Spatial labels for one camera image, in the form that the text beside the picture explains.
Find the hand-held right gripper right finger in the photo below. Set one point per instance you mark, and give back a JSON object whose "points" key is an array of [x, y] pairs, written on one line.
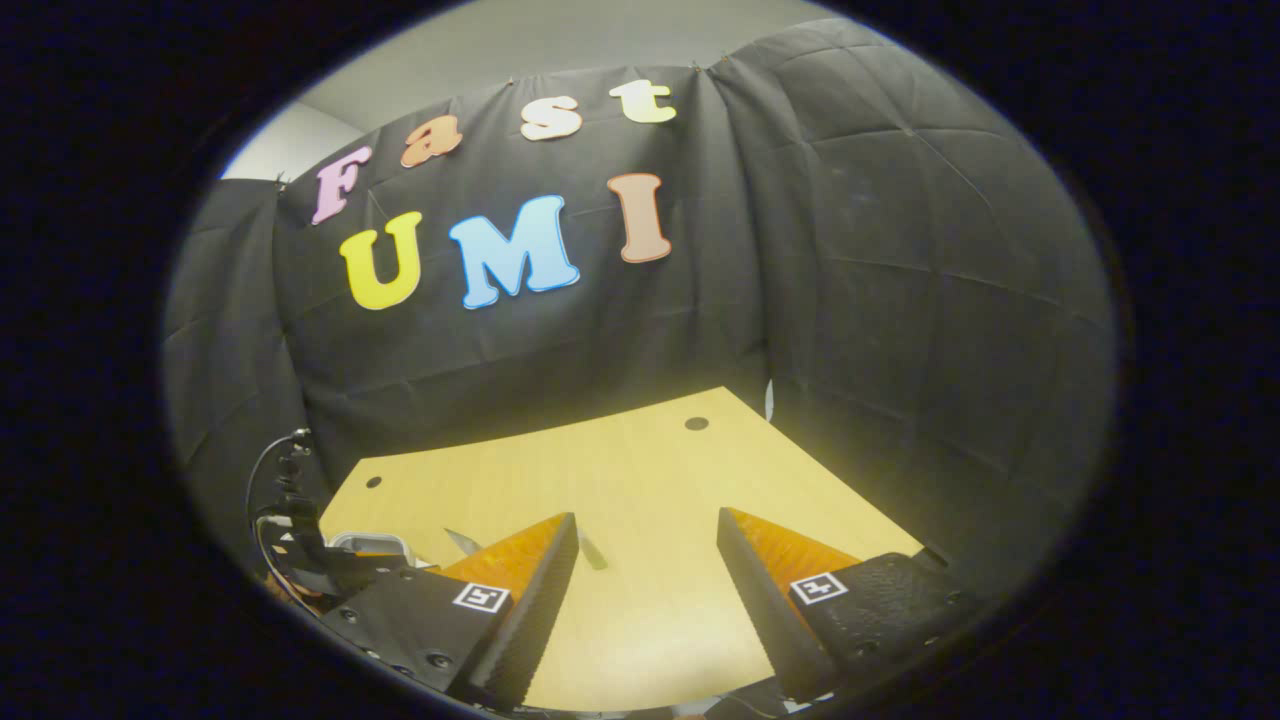
{"points": [[765, 620]]}

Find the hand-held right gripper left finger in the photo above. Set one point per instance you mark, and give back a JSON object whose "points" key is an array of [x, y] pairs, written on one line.
{"points": [[530, 620]]}

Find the white suitcase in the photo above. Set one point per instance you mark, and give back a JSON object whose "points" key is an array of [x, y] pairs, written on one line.
{"points": [[370, 541]]}

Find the black backdrop cloth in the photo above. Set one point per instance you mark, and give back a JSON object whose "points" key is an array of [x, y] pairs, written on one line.
{"points": [[900, 300]]}

